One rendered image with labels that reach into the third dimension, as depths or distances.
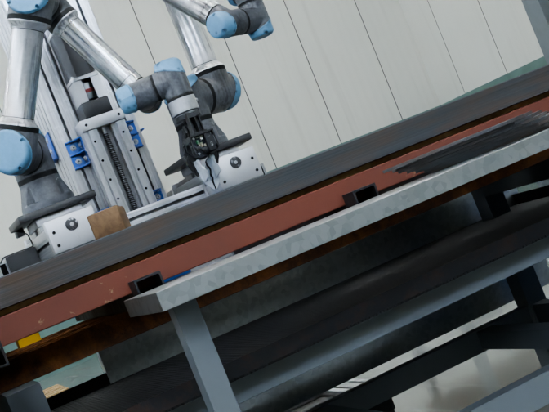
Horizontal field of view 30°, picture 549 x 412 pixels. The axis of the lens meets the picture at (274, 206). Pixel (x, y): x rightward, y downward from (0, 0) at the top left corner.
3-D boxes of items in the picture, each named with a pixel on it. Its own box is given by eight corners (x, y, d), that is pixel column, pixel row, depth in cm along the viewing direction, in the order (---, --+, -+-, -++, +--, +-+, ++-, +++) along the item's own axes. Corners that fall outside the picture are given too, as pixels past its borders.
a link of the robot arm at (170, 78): (152, 69, 277) (180, 57, 277) (167, 106, 277) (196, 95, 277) (147, 65, 269) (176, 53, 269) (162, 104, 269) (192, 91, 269)
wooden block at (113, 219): (127, 229, 189) (116, 204, 189) (95, 241, 189) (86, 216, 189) (132, 229, 201) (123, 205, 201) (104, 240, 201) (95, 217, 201)
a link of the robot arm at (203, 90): (167, 132, 307) (149, 89, 307) (197, 123, 317) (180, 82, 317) (192, 118, 299) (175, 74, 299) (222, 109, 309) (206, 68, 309)
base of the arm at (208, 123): (176, 164, 311) (164, 134, 311) (220, 148, 317) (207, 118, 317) (189, 154, 297) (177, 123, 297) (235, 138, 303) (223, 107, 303)
